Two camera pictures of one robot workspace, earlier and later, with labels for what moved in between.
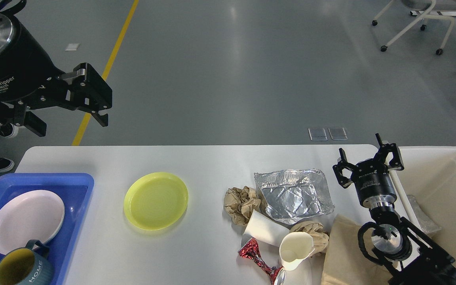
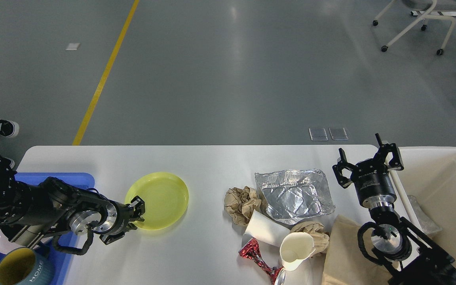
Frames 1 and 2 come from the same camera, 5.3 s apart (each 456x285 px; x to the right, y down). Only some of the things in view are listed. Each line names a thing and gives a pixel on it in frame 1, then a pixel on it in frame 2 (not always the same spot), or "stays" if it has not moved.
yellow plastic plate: [155, 200] stays
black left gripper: [10, 66] to [118, 216]
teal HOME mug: [31, 265] stays
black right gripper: [371, 177] stays
